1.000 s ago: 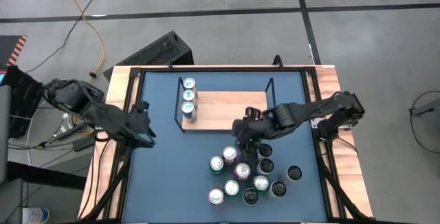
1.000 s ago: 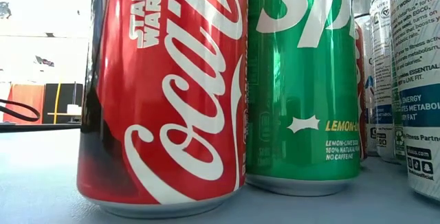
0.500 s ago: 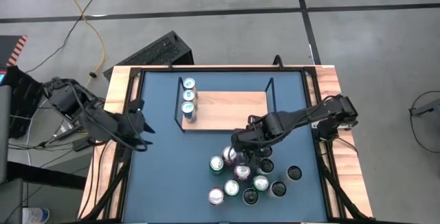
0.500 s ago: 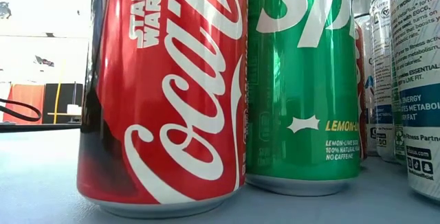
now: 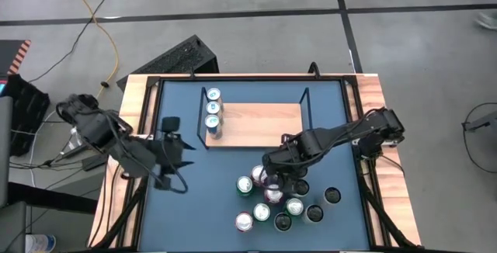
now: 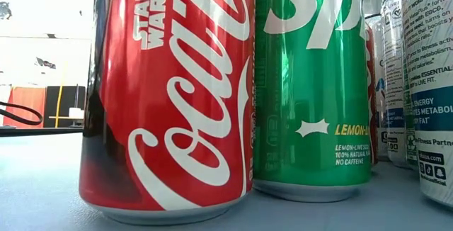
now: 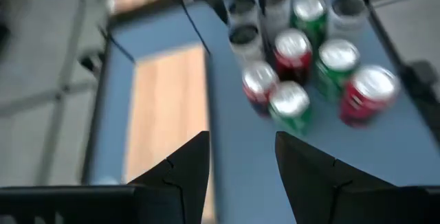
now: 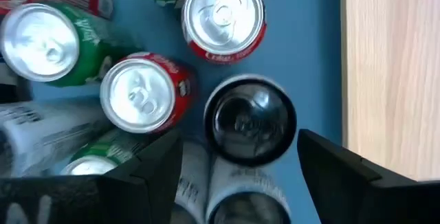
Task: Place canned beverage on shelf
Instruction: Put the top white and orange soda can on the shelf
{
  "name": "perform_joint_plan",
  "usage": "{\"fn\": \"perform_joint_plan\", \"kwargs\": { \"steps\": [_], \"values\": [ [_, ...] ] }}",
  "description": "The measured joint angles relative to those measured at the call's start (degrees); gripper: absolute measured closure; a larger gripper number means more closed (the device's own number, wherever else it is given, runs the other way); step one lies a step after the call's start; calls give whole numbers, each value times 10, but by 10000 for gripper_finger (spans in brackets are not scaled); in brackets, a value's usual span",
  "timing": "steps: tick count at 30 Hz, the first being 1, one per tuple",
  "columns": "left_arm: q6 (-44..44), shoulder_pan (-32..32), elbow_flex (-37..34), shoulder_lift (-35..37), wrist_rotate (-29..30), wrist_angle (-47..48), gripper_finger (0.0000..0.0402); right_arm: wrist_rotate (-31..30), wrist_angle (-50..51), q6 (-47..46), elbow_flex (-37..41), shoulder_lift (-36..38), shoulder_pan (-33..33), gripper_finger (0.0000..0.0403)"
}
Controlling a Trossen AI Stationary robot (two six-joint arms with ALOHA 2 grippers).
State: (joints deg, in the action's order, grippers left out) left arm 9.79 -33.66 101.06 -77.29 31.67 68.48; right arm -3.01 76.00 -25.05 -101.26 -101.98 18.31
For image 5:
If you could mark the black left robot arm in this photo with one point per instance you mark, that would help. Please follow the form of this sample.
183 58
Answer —
93 127

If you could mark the black computer case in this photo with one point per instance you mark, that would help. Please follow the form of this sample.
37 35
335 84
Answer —
174 57

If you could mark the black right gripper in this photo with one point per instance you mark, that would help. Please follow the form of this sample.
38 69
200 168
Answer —
287 163

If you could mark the grey cabinet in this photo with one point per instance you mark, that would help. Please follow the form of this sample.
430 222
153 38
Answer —
4 148

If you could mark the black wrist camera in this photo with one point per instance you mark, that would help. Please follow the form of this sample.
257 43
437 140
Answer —
171 124
289 141

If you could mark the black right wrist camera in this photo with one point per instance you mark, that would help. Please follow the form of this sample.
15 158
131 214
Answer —
289 141

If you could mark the grey stand leg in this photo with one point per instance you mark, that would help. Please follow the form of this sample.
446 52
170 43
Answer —
481 122

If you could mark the black power brick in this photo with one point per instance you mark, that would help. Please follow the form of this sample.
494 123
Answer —
95 162

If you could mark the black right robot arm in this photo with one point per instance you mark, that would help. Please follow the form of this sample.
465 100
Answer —
341 132

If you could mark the person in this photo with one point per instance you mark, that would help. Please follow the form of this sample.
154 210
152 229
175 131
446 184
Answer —
488 21

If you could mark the blue table mat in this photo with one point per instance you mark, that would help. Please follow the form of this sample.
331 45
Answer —
186 206

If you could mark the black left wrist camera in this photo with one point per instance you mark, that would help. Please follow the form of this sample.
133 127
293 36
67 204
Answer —
171 124

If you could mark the black crate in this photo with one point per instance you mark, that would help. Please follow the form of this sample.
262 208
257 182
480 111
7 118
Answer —
27 113

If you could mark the red Coca-Cola can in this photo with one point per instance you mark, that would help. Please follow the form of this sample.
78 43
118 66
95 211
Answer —
274 196
244 222
257 174

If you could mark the white Celsius can black lid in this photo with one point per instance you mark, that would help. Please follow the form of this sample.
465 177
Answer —
301 187

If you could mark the black orange striped mat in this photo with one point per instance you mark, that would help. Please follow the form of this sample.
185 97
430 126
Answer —
9 55

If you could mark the green Sprite can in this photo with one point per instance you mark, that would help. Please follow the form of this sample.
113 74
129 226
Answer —
261 211
244 185
294 206

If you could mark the black bench beam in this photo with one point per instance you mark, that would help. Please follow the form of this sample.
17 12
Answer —
50 198

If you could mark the dark-topped cans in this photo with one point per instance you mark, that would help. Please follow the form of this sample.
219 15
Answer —
283 222
313 213
332 195

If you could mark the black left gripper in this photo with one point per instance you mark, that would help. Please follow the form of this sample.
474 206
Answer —
167 156

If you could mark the white blue container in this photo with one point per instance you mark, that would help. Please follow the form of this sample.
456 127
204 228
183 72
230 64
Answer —
39 244

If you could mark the black metal table frame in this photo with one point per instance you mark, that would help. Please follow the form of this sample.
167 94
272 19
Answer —
291 77

